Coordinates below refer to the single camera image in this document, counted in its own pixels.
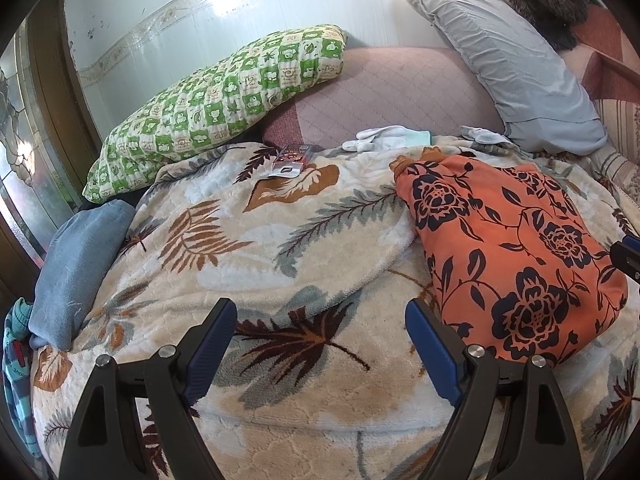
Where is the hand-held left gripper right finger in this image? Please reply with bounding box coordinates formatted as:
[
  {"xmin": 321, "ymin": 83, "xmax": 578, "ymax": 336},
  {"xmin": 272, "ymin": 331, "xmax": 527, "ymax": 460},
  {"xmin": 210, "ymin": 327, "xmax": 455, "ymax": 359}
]
[{"xmin": 405, "ymin": 298, "xmax": 586, "ymax": 480}]

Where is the dark brown furry cushion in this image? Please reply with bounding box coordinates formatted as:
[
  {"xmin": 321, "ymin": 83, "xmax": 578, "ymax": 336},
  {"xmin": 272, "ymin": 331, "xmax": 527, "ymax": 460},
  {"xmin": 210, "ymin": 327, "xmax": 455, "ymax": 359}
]
[{"xmin": 501, "ymin": 0, "xmax": 598, "ymax": 53}]

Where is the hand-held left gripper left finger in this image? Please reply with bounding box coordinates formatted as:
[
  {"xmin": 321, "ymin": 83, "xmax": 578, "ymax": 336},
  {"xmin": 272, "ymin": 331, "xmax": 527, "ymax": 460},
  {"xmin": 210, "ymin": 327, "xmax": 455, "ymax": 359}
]
[{"xmin": 59, "ymin": 297, "xmax": 238, "ymax": 480}]

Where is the beige striped bed sheet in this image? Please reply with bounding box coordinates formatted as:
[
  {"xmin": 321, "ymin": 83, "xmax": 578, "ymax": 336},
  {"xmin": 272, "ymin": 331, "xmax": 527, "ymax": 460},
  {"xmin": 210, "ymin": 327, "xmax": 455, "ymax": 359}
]
[{"xmin": 580, "ymin": 97, "xmax": 640, "ymax": 211}]

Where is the wooden framed patterned glass window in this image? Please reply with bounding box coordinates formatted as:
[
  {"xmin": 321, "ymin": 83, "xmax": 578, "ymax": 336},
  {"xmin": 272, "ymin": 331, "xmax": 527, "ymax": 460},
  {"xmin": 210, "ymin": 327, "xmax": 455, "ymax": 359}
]
[{"xmin": 0, "ymin": 0, "xmax": 103, "ymax": 311}]

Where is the green checkered pillow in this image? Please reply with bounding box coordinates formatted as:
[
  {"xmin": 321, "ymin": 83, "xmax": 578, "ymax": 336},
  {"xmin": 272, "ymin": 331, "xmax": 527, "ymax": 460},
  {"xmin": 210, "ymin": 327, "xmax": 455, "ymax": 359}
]
[{"xmin": 82, "ymin": 24, "xmax": 348, "ymax": 205}]

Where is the teal plaid cloth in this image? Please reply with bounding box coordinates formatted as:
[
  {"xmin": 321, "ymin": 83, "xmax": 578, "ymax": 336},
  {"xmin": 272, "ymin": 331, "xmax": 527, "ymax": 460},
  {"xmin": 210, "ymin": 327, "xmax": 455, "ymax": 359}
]
[{"xmin": 2, "ymin": 297, "xmax": 43, "ymax": 458}]

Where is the pink quilted mattress pad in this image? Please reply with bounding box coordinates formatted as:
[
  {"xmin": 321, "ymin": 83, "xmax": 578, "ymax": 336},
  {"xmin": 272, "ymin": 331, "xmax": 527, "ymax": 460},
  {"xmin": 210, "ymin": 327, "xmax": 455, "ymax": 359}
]
[{"xmin": 260, "ymin": 46, "xmax": 506, "ymax": 153}]

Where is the red printed packet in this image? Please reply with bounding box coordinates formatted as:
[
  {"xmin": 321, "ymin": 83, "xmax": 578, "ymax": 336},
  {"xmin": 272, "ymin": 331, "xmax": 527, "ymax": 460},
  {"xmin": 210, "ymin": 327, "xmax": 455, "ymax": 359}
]
[{"xmin": 267, "ymin": 144, "xmax": 313, "ymax": 178}]

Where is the orange floral garment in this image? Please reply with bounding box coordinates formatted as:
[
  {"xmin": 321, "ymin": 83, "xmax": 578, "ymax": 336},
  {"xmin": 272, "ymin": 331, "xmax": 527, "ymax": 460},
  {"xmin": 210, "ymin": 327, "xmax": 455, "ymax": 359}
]
[{"xmin": 389, "ymin": 154, "xmax": 630, "ymax": 367}]

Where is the folded light blue cloth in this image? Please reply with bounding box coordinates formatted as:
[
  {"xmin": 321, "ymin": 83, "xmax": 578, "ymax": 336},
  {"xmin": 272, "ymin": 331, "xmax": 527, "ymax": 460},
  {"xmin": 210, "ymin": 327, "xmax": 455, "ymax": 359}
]
[{"xmin": 29, "ymin": 199, "xmax": 137, "ymax": 352}]

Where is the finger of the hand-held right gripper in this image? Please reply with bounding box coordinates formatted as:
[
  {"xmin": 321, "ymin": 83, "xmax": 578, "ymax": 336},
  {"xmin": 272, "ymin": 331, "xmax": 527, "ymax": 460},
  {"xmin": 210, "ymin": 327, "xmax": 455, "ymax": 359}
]
[{"xmin": 609, "ymin": 234, "xmax": 640, "ymax": 286}]

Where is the cream leaf-print fleece blanket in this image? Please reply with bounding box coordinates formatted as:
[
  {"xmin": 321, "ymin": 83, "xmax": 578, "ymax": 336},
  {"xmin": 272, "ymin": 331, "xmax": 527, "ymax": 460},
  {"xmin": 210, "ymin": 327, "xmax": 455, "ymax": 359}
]
[{"xmin": 30, "ymin": 140, "xmax": 640, "ymax": 480}]

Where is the white glove with teal cuff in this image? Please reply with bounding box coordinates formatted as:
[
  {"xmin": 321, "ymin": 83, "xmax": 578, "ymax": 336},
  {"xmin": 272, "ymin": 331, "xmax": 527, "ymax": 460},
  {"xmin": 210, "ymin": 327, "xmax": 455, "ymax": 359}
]
[{"xmin": 342, "ymin": 126, "xmax": 432, "ymax": 153}]

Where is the light grey pillow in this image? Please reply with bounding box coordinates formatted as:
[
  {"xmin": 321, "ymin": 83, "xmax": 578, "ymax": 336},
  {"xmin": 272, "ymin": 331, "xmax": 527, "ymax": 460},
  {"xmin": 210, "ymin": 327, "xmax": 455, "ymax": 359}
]
[{"xmin": 397, "ymin": 0, "xmax": 608, "ymax": 157}]

